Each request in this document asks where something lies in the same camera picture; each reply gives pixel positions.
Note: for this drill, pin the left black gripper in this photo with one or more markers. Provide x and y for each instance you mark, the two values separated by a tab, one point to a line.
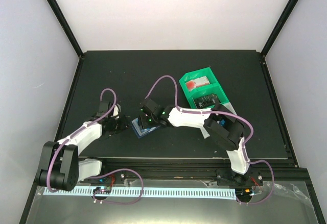
124	125

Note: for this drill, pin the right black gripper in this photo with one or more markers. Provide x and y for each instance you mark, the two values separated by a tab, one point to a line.
144	123

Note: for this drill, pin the blue credit card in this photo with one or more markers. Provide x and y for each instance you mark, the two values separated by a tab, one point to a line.
142	132

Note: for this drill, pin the blue card holder wallet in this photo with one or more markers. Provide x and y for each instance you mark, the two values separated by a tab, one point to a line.
136	121

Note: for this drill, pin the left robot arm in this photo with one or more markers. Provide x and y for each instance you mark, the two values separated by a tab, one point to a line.
60	167

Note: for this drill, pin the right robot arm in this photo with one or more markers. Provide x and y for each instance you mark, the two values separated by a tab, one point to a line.
173	116

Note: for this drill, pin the red white card stack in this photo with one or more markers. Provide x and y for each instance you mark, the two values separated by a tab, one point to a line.
197	83

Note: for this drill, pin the white bin with blue cards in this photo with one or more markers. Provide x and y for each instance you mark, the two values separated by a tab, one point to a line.
211	125

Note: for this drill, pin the black VIP card stack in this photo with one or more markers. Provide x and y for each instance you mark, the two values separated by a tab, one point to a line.
206	101

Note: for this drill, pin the green bin with black cards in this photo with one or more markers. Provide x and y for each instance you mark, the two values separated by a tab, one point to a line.
206	90

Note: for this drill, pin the green bin with red cards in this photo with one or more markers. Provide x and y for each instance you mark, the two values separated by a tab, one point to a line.
196	74

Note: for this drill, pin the blue card stack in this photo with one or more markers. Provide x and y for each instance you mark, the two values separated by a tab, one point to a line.
221	122

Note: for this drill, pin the small electronics board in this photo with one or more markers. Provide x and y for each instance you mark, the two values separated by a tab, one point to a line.
102	190

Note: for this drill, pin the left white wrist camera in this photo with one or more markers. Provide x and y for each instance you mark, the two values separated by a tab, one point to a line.
116	111

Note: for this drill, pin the light blue slotted cable duct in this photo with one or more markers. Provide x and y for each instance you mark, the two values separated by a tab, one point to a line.
153	192

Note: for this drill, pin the black aluminium frame rail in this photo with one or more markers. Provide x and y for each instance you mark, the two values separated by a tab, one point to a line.
198	169

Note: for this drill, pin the left black frame post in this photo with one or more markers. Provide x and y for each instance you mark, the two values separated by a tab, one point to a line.
65	26

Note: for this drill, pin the black frame post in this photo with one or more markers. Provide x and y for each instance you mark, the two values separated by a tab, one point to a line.
65	26
278	26

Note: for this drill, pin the right black frame post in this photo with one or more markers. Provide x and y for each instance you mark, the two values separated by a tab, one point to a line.
278	26

